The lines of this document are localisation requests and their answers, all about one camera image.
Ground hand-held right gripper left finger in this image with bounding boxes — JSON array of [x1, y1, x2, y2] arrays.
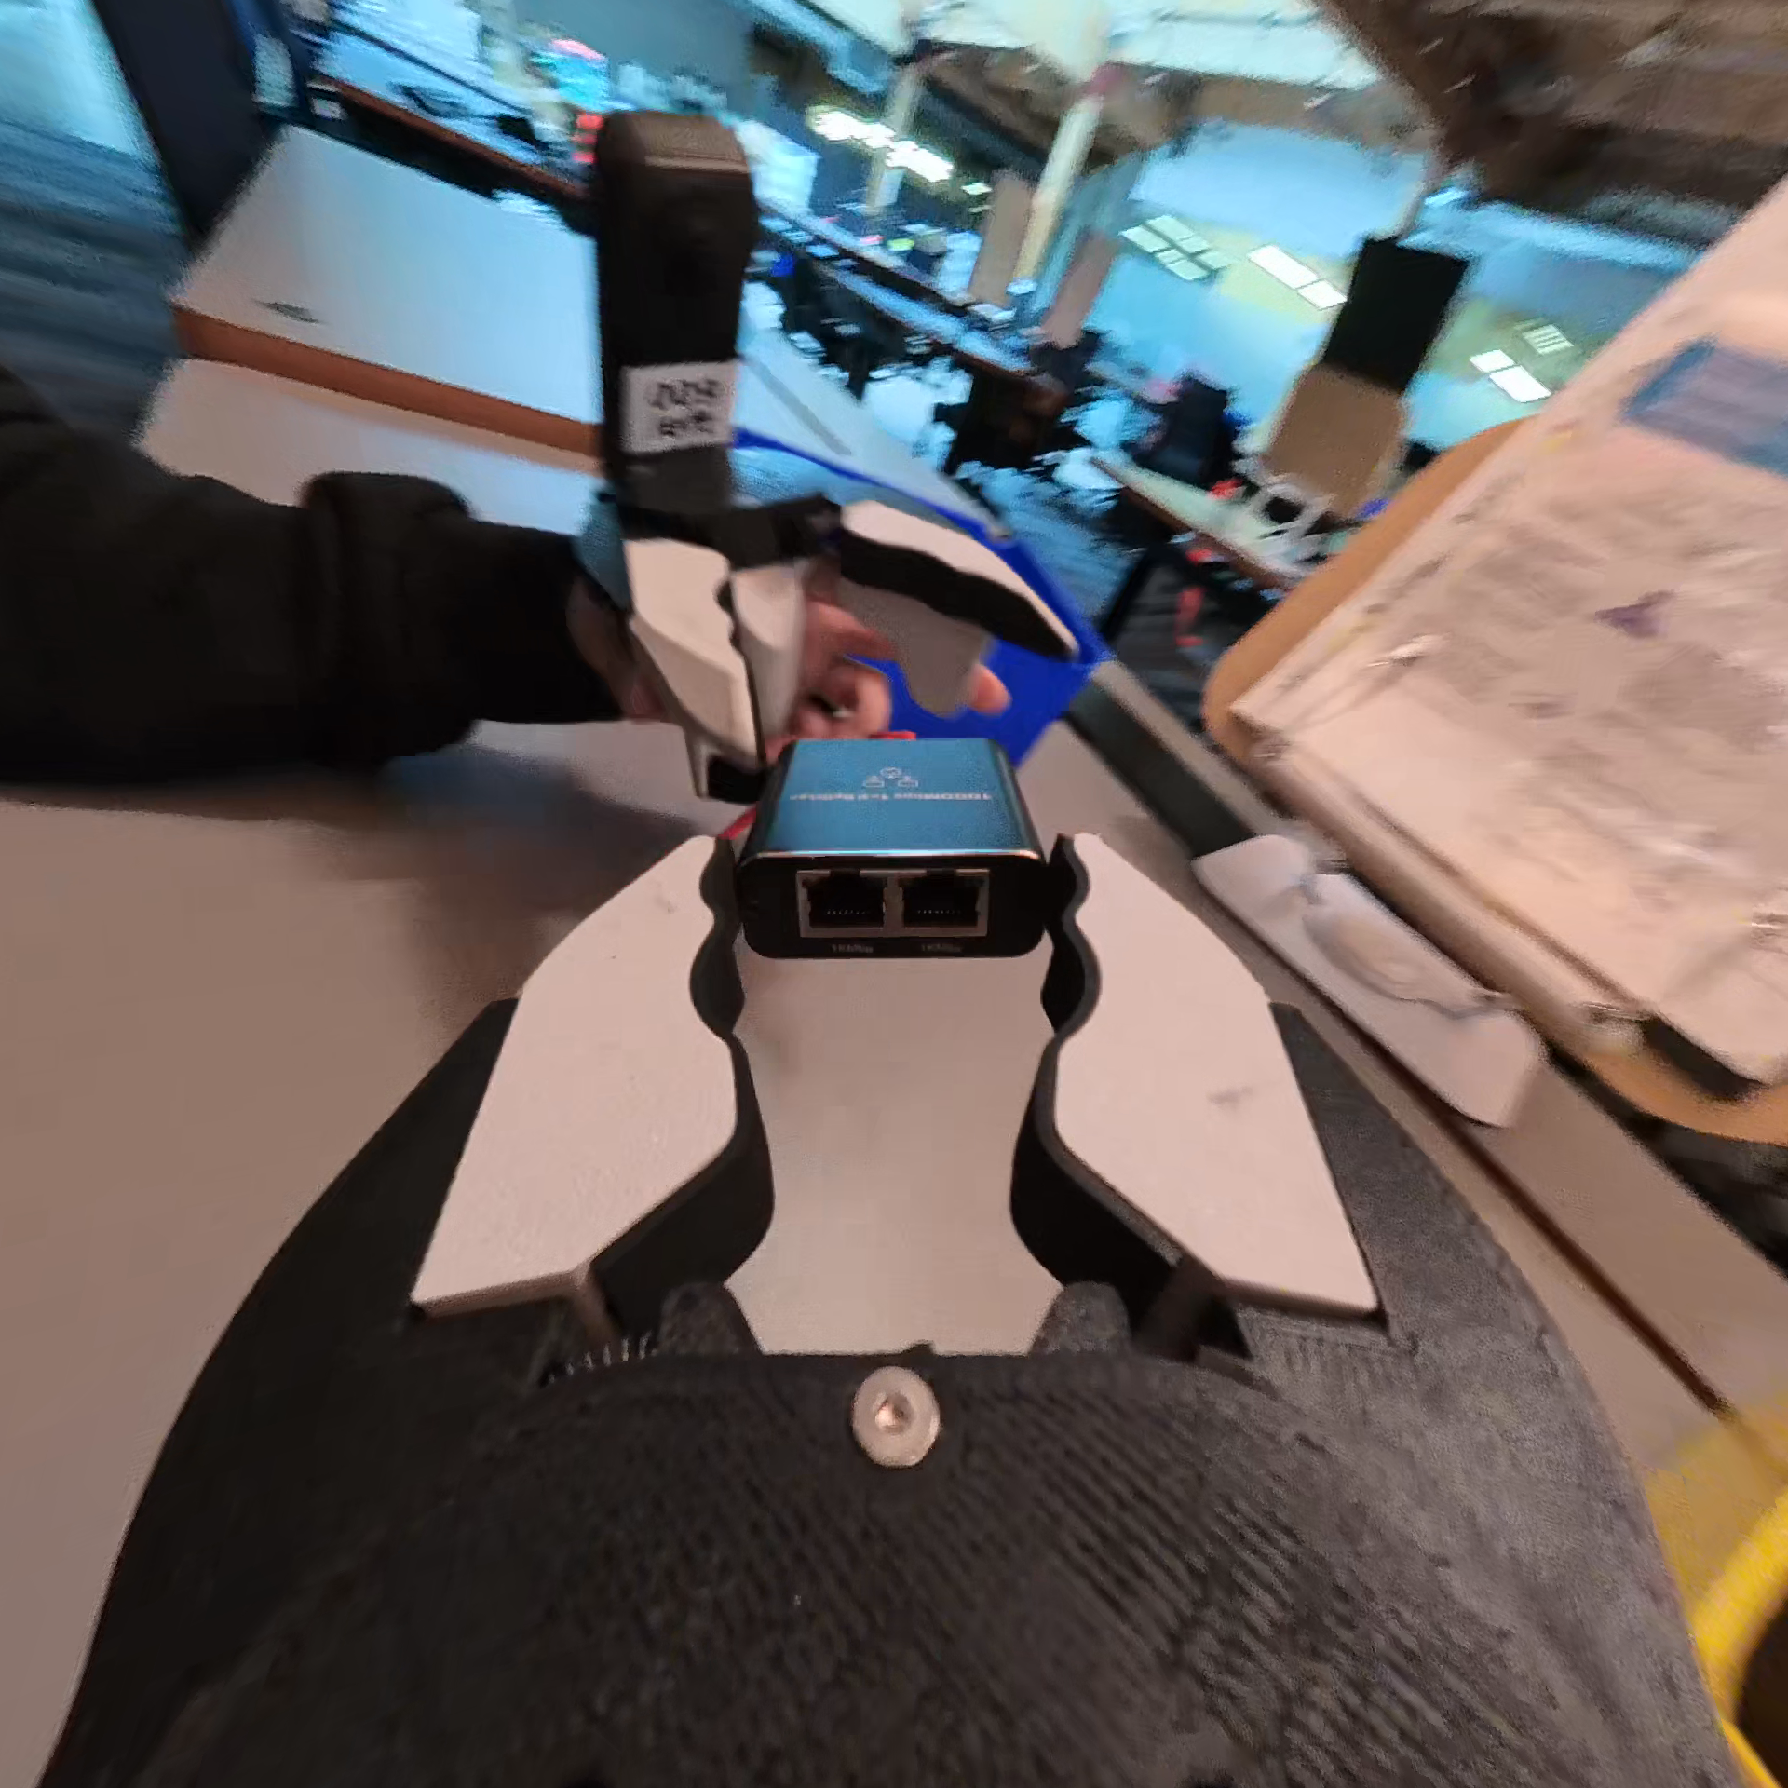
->
[[411, 835, 775, 1315]]

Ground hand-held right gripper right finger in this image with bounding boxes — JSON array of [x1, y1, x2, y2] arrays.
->
[[1014, 833, 1382, 1317]]

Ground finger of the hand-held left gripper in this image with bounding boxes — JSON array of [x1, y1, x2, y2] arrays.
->
[[834, 498, 1081, 663]]

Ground blue storage bin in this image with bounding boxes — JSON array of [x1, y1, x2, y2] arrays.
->
[[733, 426, 1110, 769]]

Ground grey ethernet splitter box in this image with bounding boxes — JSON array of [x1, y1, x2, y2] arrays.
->
[[733, 737, 1050, 962]]

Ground white wood-edged desk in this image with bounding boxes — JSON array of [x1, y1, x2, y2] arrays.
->
[[167, 124, 617, 455]]

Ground grey desk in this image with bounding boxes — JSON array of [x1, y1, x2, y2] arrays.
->
[[0, 655, 1735, 1788]]

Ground person's left hand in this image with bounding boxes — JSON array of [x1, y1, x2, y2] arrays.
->
[[565, 579, 1014, 766]]

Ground white board stand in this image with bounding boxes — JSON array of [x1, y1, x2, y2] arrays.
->
[[1194, 830, 1546, 1127]]

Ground rows of office desks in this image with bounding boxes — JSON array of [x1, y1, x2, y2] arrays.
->
[[322, 0, 1315, 589]]

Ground cardboard panel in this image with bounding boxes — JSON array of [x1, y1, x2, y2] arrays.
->
[[1265, 365, 1405, 519]]

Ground black monitor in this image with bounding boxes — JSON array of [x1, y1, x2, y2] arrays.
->
[[1319, 239, 1468, 393]]

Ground cardboard-backed instruction sheet board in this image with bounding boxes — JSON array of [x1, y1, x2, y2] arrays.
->
[[1204, 182, 1788, 1105]]

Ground yellow storage bin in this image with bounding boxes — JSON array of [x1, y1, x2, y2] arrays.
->
[[1648, 1402, 1788, 1788]]

